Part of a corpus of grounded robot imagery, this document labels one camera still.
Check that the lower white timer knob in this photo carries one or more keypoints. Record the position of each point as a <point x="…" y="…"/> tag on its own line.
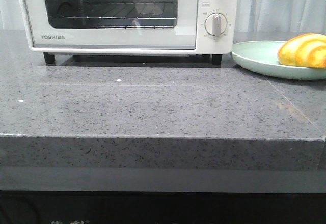
<point x="215" y="24"/>

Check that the white glass oven door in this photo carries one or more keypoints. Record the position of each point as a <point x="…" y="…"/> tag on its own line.
<point x="43" y="36"/>

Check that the metal wire oven rack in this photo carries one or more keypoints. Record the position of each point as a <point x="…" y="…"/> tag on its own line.
<point x="107" y="15"/>

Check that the white Toshiba toaster oven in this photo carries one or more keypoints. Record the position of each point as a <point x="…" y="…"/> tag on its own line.
<point x="206" y="44"/>

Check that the golden striped croissant bread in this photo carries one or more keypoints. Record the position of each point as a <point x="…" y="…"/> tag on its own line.
<point x="306" y="50"/>

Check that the light green ceramic plate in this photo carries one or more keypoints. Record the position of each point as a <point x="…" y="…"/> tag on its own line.
<point x="262" y="57"/>

